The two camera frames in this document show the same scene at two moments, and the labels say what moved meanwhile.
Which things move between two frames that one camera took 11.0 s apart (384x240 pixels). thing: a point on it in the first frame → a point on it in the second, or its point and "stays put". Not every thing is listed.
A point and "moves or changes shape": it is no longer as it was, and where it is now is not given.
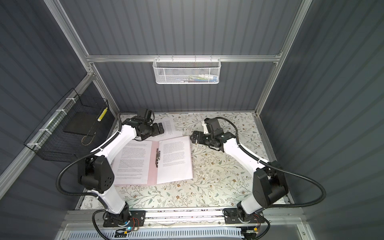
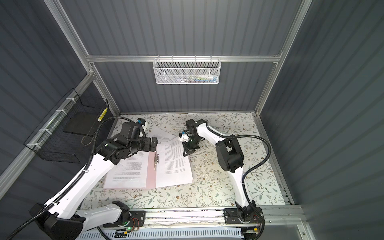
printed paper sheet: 131,165 stays put
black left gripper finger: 153,131 → 144,148
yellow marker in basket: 104,111 stays put
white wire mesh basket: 187,72 stays put
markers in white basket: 199,78 stays put
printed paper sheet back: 170,130 moves or changes shape
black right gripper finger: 194,137 → 186,152
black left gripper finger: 161,128 → 154,143
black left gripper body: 147,132 → 135,146
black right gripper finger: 201,139 → 195,145
